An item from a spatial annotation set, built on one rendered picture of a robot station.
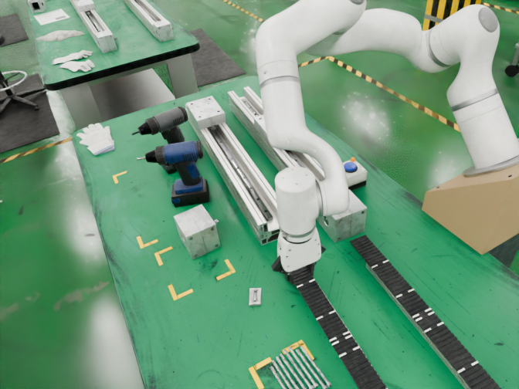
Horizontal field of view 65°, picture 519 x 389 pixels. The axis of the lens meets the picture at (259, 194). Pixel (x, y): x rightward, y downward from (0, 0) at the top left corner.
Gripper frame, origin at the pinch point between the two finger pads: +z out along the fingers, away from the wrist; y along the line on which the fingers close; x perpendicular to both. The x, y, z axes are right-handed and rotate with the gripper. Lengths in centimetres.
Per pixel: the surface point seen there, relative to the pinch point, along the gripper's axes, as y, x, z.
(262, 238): -3.5, 16.3, 1.5
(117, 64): -24, 181, 5
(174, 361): -36.0, -7.0, 3.9
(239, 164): 2, 50, 0
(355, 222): 21.3, 7.3, -1.3
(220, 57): 79, 340, 82
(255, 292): -12.1, 1.5, 3.2
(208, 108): 2, 80, -8
